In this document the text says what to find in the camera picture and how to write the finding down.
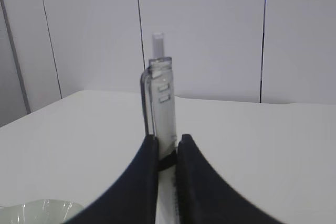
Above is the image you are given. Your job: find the grey grip pen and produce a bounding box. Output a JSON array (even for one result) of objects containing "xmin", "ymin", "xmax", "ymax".
[{"xmin": 140, "ymin": 33, "xmax": 180, "ymax": 223}]

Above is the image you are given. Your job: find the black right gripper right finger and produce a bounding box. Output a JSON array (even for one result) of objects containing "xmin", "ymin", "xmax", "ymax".
[{"xmin": 177, "ymin": 134, "xmax": 279, "ymax": 223}]

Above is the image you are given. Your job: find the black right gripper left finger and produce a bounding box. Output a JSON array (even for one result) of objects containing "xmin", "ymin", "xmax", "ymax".
[{"xmin": 66, "ymin": 135, "xmax": 159, "ymax": 223}]

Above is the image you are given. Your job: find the green wavy glass plate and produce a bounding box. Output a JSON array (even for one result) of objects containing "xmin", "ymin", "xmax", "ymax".
[{"xmin": 1, "ymin": 199, "xmax": 83, "ymax": 223}]

